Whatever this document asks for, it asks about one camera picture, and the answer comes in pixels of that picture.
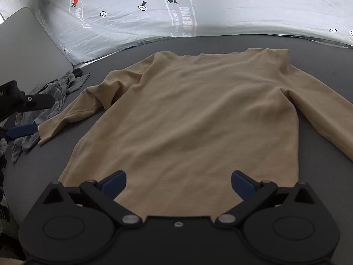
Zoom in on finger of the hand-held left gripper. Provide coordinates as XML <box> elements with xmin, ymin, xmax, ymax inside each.
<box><xmin>0</xmin><ymin>124</ymin><xmax>38</xmax><ymax>142</ymax></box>
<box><xmin>16</xmin><ymin>93</ymin><xmax>55</xmax><ymax>114</ymax></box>

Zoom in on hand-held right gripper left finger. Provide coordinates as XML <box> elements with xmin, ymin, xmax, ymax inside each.
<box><xmin>36</xmin><ymin>170</ymin><xmax>143</xmax><ymax>225</ymax></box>

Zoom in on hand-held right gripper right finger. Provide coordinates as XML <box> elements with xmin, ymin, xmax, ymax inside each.
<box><xmin>215</xmin><ymin>170</ymin><xmax>322</xmax><ymax>225</ymax></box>

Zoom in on beige long-sleeve shirt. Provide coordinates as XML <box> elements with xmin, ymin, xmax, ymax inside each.
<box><xmin>38</xmin><ymin>48</ymin><xmax>353</xmax><ymax>218</ymax></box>

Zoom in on grey garment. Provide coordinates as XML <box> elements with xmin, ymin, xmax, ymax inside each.
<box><xmin>11</xmin><ymin>71</ymin><xmax>91</xmax><ymax>164</ymax></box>

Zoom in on dark cloth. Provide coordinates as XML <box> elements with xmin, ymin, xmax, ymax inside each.
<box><xmin>0</xmin><ymin>138</ymin><xmax>11</xmax><ymax>223</ymax></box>

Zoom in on beige patterned cloth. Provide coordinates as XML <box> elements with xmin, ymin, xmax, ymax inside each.
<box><xmin>0</xmin><ymin>256</ymin><xmax>26</xmax><ymax>265</ymax></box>

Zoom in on grey printed bedsheet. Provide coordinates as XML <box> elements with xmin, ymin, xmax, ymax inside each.
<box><xmin>0</xmin><ymin>0</ymin><xmax>353</xmax><ymax>67</ymax></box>

